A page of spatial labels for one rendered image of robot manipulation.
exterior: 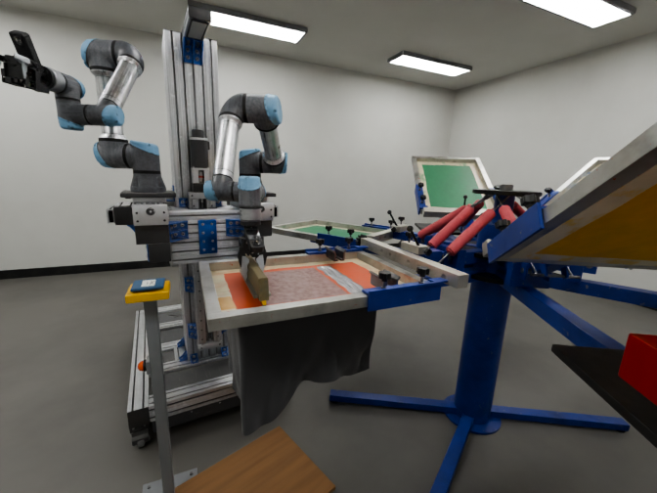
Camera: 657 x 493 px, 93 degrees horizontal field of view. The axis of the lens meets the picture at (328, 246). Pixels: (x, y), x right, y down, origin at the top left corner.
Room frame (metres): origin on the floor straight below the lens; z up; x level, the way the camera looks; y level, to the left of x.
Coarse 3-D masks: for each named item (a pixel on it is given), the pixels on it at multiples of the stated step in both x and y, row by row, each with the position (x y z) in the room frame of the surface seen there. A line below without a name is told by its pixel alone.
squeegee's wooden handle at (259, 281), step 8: (248, 256) 1.15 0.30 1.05; (248, 264) 1.06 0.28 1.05; (256, 264) 1.05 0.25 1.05; (248, 272) 1.07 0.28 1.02; (256, 272) 0.96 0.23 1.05; (256, 280) 0.94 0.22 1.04; (264, 280) 0.91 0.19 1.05; (256, 288) 0.94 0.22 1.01; (264, 288) 0.91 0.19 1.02; (264, 296) 0.91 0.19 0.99
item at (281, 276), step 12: (324, 264) 1.42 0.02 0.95; (336, 264) 1.43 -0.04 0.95; (348, 264) 1.44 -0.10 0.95; (228, 276) 1.21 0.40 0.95; (240, 276) 1.21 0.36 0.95; (276, 276) 1.23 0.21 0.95; (288, 276) 1.23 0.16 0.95; (300, 276) 1.24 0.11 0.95; (312, 276) 1.24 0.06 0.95; (324, 276) 1.25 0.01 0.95; (348, 276) 1.26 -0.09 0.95; (240, 288) 1.08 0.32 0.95
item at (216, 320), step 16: (272, 256) 1.40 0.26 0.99; (288, 256) 1.41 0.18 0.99; (304, 256) 1.44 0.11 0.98; (320, 256) 1.47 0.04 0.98; (352, 256) 1.55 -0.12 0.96; (368, 256) 1.46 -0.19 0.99; (208, 272) 1.14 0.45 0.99; (400, 272) 1.23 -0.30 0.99; (208, 288) 0.97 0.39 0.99; (208, 304) 0.84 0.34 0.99; (288, 304) 0.86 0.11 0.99; (304, 304) 0.87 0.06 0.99; (320, 304) 0.88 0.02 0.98; (336, 304) 0.90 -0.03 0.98; (352, 304) 0.93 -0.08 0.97; (208, 320) 0.75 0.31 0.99; (224, 320) 0.77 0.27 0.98; (240, 320) 0.78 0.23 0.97; (256, 320) 0.80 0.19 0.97; (272, 320) 0.82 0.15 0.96
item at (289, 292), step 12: (360, 276) 1.27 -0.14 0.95; (276, 288) 1.09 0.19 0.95; (288, 288) 1.10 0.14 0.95; (300, 288) 1.10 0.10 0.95; (312, 288) 1.10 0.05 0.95; (324, 288) 1.11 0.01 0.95; (336, 288) 1.11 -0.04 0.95; (240, 300) 0.96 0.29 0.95; (252, 300) 0.97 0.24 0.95; (276, 300) 0.97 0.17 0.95; (288, 300) 0.98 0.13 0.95; (300, 300) 0.98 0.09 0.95
